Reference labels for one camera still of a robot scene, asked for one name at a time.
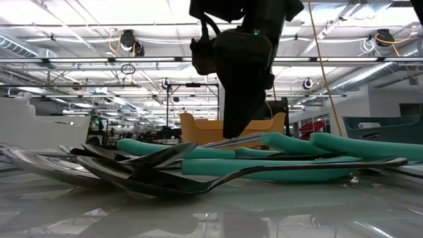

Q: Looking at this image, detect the white plastic bin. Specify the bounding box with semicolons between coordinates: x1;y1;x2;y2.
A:
0;97;92;151

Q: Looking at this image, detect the teal plastic bin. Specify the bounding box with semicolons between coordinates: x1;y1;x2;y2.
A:
342;104;423;145

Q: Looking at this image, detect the black hanging cable loop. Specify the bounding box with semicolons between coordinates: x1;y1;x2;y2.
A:
120;63;137;75

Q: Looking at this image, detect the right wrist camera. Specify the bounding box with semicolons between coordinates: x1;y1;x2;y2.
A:
190;35;219;76

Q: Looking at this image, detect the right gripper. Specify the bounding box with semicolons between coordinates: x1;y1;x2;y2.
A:
213;28;276;139

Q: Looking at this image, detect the black metal station frame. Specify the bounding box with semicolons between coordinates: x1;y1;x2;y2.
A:
166;82;221;128

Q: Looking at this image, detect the long ceiling light rail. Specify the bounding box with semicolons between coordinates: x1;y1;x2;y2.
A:
0;56;423;64

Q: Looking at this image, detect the red storage bin rack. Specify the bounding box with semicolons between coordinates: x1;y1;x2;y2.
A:
298;120;327;139

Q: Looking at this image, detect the striped-handled silver spoon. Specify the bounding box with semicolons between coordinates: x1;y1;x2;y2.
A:
201;132;265;149

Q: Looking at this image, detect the yellow hanging cable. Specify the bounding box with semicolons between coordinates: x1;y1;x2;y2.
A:
307;0;344;137

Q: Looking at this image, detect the orange plastic bin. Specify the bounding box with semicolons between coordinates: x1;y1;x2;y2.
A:
179;112;287;147

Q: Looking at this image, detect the black ceiling cable reel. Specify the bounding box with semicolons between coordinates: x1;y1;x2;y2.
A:
375;28;396;48
118;28;146;58

